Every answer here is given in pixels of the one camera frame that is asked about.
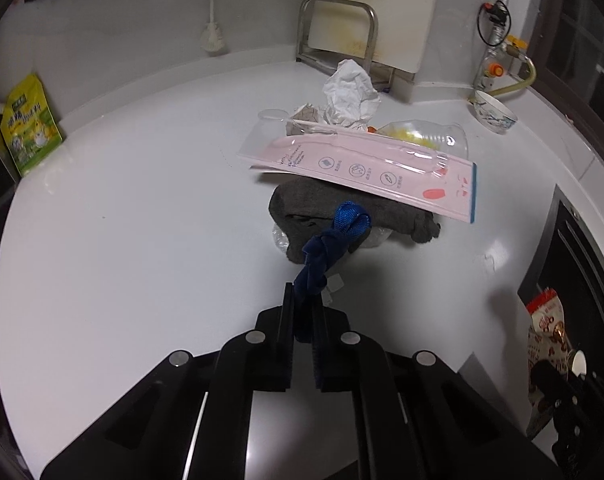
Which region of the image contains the red white snack wrapper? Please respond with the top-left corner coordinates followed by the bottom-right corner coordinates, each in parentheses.
top-left (526, 288), bottom-right (572, 439)

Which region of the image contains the blue ribbon scrap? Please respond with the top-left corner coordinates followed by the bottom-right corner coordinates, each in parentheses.
top-left (293, 200), bottom-right (372, 297)

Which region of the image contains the pink toothbrush package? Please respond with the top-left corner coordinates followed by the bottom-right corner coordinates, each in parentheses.
top-left (239, 132), bottom-right (477, 224)

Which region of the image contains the black kitchen sink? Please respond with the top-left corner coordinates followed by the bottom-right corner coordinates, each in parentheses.
top-left (518, 188), bottom-right (604, 365)

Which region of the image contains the dark grey cloth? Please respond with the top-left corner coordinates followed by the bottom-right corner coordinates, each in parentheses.
top-left (268, 177), bottom-right (441, 263)

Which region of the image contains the white patterned bowl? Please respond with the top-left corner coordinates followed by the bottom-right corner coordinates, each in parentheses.
top-left (470, 90), bottom-right (518, 134)

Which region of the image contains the crumpled white tissue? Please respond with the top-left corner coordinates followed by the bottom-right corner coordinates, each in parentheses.
top-left (323, 58), bottom-right (381, 130)

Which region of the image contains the yellow green refill pouch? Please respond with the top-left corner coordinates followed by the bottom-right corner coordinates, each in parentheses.
top-left (0, 73), bottom-right (63, 177)

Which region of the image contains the steel cutting board rack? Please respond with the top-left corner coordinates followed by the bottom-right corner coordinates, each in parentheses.
top-left (294, 0), bottom-right (395, 93)

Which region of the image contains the gas valve pipe assembly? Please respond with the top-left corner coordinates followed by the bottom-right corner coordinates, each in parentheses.
top-left (472, 0), bottom-right (537, 98)

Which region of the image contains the white cutting board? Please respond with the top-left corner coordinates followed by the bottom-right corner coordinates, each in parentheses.
top-left (310, 0), bottom-right (444, 74)

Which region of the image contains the yellow gas hose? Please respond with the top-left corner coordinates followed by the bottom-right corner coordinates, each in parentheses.
top-left (486, 54), bottom-right (538, 99)

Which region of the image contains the blue handled bottle brush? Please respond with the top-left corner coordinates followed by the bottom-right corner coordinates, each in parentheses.
top-left (200, 0), bottom-right (226, 55)

